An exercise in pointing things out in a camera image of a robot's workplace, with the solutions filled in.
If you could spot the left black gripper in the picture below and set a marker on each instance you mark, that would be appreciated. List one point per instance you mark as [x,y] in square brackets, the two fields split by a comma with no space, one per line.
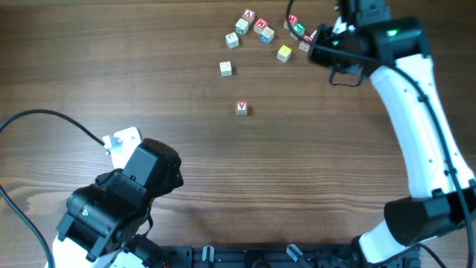
[175,182]

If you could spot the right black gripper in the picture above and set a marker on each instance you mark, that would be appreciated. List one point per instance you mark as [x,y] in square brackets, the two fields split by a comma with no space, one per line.
[318,51]

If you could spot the red V letter block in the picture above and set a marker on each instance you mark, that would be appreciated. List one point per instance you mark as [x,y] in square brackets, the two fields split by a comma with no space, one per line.
[241,108]

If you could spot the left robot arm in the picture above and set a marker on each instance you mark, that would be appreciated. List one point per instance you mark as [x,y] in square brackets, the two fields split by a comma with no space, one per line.
[101,222]

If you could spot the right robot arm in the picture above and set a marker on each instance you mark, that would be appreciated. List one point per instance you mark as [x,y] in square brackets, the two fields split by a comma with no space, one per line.
[394,55]

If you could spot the red Q letter block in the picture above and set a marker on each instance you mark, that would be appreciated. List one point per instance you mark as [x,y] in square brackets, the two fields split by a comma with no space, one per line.
[305,43]

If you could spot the green E letter block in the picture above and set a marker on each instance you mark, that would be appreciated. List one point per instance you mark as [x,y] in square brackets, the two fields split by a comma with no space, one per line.
[297,31]

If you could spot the yellow W letter block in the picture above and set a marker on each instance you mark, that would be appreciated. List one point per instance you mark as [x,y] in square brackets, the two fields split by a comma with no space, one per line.
[284,53]

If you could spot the red M letter block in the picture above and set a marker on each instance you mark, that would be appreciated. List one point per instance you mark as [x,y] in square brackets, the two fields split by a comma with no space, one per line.
[290,22]

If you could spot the blue edged picture block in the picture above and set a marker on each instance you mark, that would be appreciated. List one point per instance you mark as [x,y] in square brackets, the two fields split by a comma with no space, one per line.
[267,35]

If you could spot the red W letter block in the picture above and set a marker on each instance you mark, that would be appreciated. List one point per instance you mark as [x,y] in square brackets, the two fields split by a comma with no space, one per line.
[259,25]

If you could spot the red A letter block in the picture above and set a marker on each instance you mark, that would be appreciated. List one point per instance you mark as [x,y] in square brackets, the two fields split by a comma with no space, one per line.
[249,15]

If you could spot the teal edged picture block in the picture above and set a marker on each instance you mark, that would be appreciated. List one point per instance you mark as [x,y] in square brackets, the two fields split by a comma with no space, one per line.
[241,27]

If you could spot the plain block beside V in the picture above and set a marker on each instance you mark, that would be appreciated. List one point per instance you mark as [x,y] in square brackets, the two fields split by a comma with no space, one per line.
[232,40]

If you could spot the lone plain wooden block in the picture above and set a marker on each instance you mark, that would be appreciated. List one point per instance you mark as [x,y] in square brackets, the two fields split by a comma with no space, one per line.
[225,68]

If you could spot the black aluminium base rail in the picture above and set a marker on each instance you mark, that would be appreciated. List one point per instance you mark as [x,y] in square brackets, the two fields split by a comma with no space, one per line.
[323,256]

